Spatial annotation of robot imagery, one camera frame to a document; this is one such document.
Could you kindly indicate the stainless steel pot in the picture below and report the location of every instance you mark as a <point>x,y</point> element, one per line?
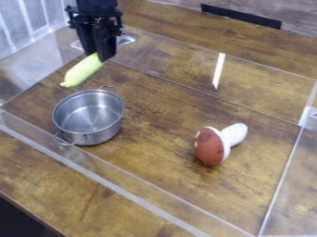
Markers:
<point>88,116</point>

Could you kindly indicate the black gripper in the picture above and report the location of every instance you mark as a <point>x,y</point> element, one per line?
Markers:
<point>96,21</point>

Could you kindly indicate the red plush mushroom toy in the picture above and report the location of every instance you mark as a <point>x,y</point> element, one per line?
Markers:
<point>213,143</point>

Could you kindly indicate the clear acrylic enclosure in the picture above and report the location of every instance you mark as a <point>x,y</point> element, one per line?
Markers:
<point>140,185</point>

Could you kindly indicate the green handled metal spoon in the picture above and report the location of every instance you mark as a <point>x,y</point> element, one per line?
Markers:
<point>87,66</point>

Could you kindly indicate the black bar on table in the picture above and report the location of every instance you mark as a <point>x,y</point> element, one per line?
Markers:
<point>272,23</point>

